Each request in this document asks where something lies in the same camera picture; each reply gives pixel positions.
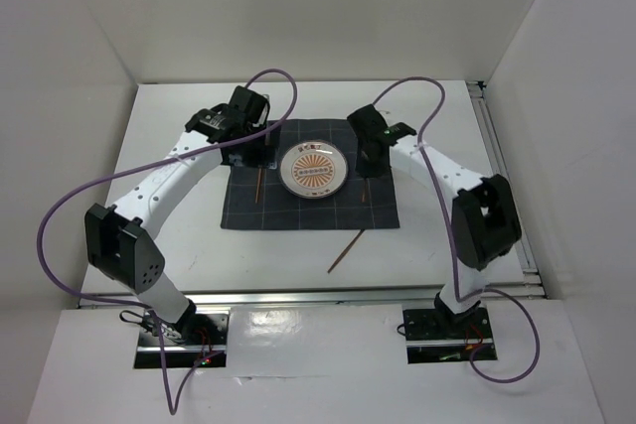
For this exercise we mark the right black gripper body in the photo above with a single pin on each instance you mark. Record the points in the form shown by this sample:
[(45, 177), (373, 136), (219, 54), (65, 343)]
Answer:
[(365, 166)]

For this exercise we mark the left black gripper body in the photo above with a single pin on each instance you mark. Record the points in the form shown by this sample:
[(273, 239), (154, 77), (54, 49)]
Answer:
[(254, 153)]

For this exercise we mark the copper fork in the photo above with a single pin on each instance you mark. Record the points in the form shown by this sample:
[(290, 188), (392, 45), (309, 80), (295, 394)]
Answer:
[(259, 183)]

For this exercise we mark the copper spoon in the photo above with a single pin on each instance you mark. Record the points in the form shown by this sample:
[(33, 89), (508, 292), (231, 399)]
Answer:
[(365, 197)]

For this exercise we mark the dark grey checked cloth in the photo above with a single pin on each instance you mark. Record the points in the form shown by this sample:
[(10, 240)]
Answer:
[(279, 210)]

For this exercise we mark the orange sunburst plate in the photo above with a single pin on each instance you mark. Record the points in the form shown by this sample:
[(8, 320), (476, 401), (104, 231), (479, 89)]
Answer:
[(313, 170)]

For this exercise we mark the copper knife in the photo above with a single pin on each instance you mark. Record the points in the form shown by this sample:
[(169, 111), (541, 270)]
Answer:
[(345, 251)]

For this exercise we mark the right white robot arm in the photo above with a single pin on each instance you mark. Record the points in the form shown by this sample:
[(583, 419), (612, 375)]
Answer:
[(479, 212)]

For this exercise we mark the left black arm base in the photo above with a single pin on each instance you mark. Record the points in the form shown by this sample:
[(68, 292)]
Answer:
[(207, 343)]

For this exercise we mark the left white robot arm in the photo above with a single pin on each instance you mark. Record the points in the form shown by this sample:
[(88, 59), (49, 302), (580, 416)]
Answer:
[(120, 239)]

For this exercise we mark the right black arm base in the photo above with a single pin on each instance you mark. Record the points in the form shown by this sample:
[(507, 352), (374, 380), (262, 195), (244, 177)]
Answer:
[(430, 339)]

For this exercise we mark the front aluminium rail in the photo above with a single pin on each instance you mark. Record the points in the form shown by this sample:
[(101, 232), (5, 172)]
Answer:
[(532, 288)]

